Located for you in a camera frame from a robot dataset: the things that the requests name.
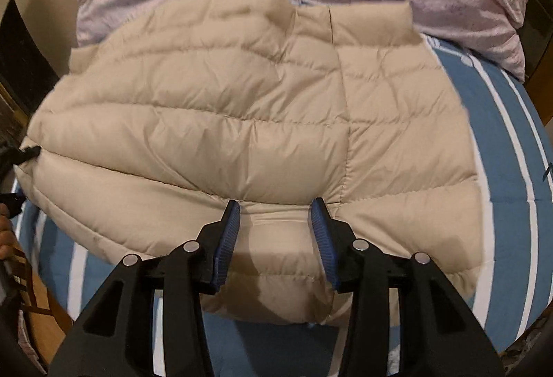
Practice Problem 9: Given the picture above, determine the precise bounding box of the beige puffer jacket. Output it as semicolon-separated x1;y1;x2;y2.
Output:
15;0;484;327

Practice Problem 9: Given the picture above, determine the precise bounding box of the blue white striped bed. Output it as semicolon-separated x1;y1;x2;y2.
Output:
9;33;553;377

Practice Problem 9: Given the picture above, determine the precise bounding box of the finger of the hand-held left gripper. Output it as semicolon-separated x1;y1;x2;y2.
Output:
0;192;24;216
0;146;42;178

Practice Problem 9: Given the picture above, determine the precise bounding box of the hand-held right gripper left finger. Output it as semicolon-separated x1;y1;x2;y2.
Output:
49;199;241;377

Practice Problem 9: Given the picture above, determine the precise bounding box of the dark furniture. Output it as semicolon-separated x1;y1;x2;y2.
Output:
0;0;59;116

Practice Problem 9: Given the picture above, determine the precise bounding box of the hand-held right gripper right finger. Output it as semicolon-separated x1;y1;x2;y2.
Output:
311;196;504;377

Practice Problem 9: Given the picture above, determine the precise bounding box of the person's left hand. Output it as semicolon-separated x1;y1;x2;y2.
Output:
0;204;19;260

